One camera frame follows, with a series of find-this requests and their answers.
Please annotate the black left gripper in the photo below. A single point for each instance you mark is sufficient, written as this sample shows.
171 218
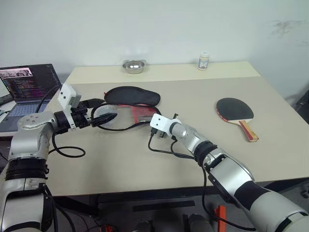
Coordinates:
83 116

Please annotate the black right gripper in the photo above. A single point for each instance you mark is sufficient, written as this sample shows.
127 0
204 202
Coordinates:
159 134

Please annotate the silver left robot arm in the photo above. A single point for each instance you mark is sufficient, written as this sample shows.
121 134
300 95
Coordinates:
31 122

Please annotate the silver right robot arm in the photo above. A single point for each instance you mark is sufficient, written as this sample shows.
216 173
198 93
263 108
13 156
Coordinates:
229 171

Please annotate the table tennis paddle black rubber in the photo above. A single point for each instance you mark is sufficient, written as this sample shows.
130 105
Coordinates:
233 107

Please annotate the stainless steel bowl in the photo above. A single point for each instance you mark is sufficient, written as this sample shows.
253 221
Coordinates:
132 67

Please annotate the open laptop computer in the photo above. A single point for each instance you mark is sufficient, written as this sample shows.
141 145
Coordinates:
31 82

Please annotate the white pill bottle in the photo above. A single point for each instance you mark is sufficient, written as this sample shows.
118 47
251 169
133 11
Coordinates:
203 63

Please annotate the grey rounded shape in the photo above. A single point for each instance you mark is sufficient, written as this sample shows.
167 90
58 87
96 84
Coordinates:
200 223

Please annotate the orange upright bar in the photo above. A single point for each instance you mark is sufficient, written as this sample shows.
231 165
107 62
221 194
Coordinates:
220 217

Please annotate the black object beside table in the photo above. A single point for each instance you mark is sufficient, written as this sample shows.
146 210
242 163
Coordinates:
303 101

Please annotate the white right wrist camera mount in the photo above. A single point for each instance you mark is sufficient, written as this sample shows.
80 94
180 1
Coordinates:
159 122

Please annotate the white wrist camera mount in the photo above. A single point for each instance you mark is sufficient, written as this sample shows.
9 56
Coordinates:
159 122
66 93

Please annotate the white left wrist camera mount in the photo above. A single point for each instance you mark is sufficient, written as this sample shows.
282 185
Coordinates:
66 93

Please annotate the black table frame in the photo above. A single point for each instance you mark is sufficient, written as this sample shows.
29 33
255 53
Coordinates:
144 193

